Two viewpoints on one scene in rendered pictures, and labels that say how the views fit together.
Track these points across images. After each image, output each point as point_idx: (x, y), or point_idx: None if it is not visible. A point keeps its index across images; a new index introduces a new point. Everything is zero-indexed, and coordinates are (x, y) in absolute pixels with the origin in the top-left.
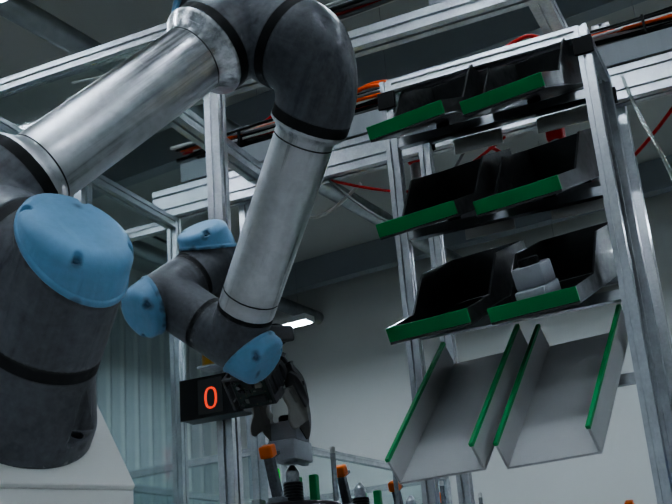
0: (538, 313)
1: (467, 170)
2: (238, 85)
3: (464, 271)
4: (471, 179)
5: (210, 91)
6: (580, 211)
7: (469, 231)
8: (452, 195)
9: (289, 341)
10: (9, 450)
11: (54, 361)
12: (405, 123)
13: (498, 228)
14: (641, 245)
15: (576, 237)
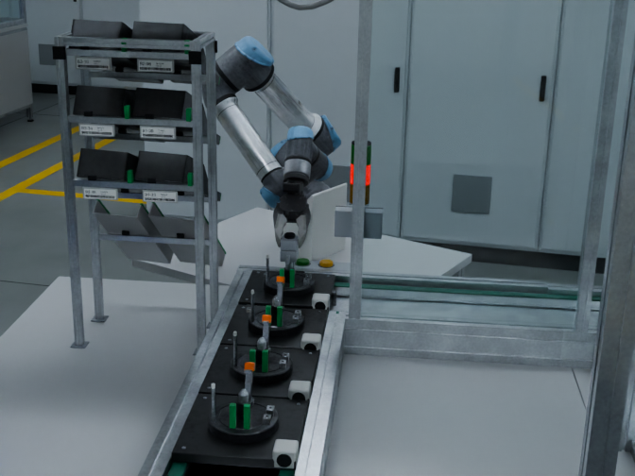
0: None
1: (166, 94)
2: (248, 91)
3: (180, 163)
4: (164, 101)
5: (257, 93)
6: (95, 134)
7: (172, 133)
8: (180, 109)
9: (285, 192)
10: None
11: None
12: None
13: (152, 135)
14: (62, 164)
15: (106, 154)
